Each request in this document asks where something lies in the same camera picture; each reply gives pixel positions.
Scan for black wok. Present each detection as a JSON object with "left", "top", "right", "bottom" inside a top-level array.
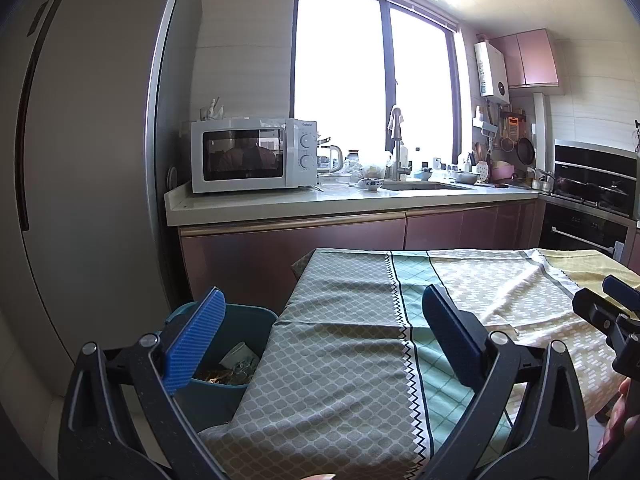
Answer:
[{"left": 555, "top": 177, "right": 586, "bottom": 198}]

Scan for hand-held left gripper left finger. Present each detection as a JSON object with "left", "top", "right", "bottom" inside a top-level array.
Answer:
[{"left": 57, "top": 287, "right": 228, "bottom": 480}]

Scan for dotted white paper cup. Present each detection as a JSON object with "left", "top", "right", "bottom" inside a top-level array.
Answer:
[{"left": 220, "top": 341, "right": 261, "bottom": 373}]

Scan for glass electric kettle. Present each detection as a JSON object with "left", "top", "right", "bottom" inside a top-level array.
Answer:
[{"left": 316, "top": 130, "right": 346, "bottom": 173}]

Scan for black cooking pot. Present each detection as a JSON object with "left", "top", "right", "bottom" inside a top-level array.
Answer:
[{"left": 597, "top": 185, "right": 631, "bottom": 206}]

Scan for white kitchen countertop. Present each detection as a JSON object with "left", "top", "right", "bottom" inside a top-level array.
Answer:
[{"left": 165, "top": 180, "right": 543, "bottom": 226}]

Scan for white microwave oven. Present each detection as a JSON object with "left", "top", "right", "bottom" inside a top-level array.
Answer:
[{"left": 190, "top": 116, "right": 319, "bottom": 195}]

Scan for pink base cabinets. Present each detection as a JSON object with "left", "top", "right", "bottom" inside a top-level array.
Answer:
[{"left": 179, "top": 199, "right": 546, "bottom": 306}]

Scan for blue plastic bin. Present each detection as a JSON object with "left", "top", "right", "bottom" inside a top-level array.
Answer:
[{"left": 159, "top": 301, "right": 278, "bottom": 433}]

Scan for black range hood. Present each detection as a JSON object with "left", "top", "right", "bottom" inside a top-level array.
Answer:
[{"left": 552, "top": 139, "right": 638, "bottom": 218}]

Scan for steel kitchen sink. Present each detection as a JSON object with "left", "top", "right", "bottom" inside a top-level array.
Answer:
[{"left": 380, "top": 181, "right": 471, "bottom": 192}]

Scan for patterned green tablecloth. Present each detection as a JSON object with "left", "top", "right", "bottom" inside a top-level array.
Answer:
[{"left": 197, "top": 247, "right": 618, "bottom": 480}]

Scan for brown snack wrapper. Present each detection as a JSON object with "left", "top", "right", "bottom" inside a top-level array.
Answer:
[{"left": 194, "top": 366, "right": 253, "bottom": 387}]

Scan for yellow towel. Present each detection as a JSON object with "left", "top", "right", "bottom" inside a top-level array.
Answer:
[{"left": 537, "top": 247, "right": 640, "bottom": 311}]

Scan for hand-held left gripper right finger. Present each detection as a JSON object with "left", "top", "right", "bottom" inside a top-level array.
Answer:
[{"left": 421, "top": 284, "right": 591, "bottom": 480}]

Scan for white water heater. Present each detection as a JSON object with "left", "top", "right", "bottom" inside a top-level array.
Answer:
[{"left": 474, "top": 40, "right": 511, "bottom": 106}]

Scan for steel kitchen faucet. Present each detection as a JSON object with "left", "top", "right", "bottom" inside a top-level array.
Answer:
[{"left": 387, "top": 105, "right": 410, "bottom": 182}]

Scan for person's right hand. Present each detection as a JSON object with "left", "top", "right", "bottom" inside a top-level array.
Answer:
[{"left": 597, "top": 377, "right": 640, "bottom": 461}]

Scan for grey refrigerator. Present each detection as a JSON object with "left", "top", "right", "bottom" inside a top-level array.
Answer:
[{"left": 0, "top": 0, "right": 201, "bottom": 376}]

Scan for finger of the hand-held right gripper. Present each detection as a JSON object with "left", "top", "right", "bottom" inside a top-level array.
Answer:
[
  {"left": 602, "top": 275, "right": 640, "bottom": 313},
  {"left": 572, "top": 289, "right": 635, "bottom": 341}
]

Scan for dark framed window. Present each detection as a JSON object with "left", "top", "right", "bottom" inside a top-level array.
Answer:
[{"left": 289, "top": 0, "right": 476, "bottom": 166}]

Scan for pink wall cabinet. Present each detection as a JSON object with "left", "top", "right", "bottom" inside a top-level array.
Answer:
[{"left": 490, "top": 30, "right": 560, "bottom": 90}]

